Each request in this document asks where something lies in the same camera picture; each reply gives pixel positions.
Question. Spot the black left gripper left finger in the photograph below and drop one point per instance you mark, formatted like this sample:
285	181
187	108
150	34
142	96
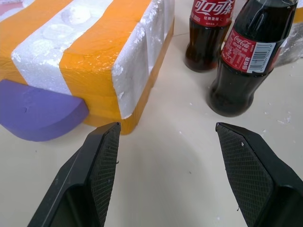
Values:
80	179

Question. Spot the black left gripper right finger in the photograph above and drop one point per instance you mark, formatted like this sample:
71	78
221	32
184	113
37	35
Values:
258	179

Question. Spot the cola bottle with barcode label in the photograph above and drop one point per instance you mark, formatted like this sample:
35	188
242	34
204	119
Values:
243	66

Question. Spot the white foam box orange tape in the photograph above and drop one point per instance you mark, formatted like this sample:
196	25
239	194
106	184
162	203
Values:
94	54

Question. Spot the cola bottle with Chinese label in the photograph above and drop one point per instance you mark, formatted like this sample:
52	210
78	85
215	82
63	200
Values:
208	35

